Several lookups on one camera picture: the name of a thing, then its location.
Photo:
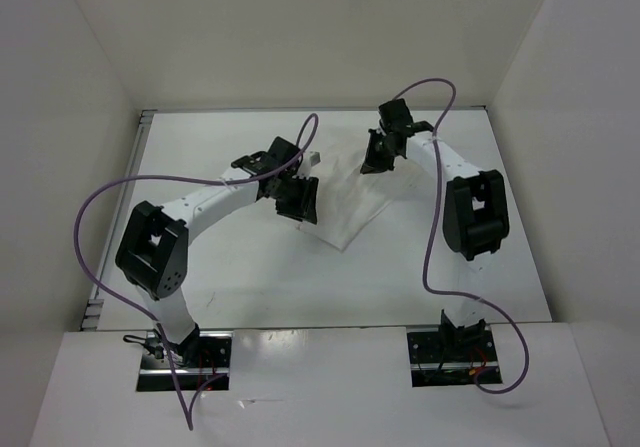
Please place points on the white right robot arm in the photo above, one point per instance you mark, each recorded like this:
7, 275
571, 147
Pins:
470, 211

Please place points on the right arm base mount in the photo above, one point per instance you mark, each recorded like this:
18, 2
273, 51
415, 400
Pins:
433, 363

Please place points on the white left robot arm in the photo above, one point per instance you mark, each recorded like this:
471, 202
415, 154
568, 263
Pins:
153, 252

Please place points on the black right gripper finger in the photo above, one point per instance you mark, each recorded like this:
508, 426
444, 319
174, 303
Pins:
372, 160
385, 158

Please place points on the white skirt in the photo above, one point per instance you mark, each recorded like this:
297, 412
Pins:
347, 200

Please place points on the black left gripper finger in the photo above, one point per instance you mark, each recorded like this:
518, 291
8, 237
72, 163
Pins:
310, 211
290, 198

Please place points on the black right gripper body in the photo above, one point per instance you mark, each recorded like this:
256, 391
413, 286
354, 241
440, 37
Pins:
385, 139

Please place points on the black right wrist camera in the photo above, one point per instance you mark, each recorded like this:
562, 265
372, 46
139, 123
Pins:
394, 114

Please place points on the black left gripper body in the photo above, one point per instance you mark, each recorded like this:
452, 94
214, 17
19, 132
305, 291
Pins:
286, 175

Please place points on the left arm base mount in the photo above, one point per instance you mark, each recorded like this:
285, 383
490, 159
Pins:
209, 365

